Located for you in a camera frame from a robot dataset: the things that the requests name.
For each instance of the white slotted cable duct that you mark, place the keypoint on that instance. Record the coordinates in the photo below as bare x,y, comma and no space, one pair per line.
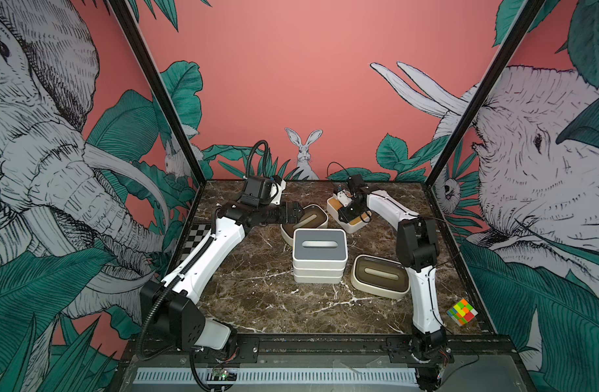
280,375

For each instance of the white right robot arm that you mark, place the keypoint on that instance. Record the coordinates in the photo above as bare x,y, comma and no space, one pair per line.
417,251

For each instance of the dark brown lid tissue box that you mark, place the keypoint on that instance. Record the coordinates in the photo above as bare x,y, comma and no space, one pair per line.
380,277
314,218

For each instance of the black right frame post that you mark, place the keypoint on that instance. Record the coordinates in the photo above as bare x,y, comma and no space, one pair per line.
523,21

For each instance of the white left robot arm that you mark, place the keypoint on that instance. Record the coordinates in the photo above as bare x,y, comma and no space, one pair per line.
169,307

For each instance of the small circuit board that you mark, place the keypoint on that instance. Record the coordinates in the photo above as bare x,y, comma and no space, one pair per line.
223,375

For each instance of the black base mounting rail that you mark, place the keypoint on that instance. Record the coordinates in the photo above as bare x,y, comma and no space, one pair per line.
397,347

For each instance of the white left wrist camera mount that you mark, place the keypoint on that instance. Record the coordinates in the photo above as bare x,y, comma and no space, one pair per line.
278,187

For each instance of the wood lid white tissue box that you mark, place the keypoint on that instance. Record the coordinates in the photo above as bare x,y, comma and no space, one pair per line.
340,207

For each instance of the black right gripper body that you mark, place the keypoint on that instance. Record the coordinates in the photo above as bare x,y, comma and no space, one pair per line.
352,210

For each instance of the black frame post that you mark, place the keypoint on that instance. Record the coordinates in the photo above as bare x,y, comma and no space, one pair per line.
523,21
129,26

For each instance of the colourful puzzle cube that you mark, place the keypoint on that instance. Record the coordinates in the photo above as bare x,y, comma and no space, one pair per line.
462,312

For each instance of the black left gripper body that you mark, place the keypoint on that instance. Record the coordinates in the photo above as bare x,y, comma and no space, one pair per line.
278,214

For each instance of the black left frame post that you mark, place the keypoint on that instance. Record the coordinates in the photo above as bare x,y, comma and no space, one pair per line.
129,26

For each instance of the checkerboard calibration plate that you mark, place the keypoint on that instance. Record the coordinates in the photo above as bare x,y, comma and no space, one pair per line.
198,231

